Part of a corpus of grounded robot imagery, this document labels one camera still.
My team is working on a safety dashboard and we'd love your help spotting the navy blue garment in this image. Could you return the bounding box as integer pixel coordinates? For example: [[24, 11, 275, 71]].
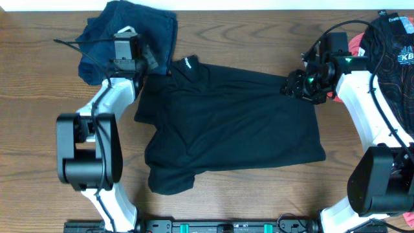
[[76, 1, 178, 85]]

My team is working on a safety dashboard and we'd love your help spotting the coral red shirt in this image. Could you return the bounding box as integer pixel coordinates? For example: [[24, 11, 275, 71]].
[[326, 17, 414, 227]]

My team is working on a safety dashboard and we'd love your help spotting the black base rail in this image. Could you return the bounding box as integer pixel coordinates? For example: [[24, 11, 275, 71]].
[[63, 218, 389, 233]]

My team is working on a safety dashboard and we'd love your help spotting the plain black t-shirt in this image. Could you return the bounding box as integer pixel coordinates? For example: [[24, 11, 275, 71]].
[[135, 56, 326, 195]]

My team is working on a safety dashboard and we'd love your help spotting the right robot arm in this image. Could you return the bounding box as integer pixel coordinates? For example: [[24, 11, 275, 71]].
[[281, 53, 413, 232]]

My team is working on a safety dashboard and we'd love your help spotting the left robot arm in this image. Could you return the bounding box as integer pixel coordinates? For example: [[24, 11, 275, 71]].
[[56, 41, 158, 232]]

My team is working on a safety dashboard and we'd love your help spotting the black shirt with orange pattern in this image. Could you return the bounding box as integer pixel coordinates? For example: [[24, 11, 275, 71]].
[[360, 10, 413, 136]]

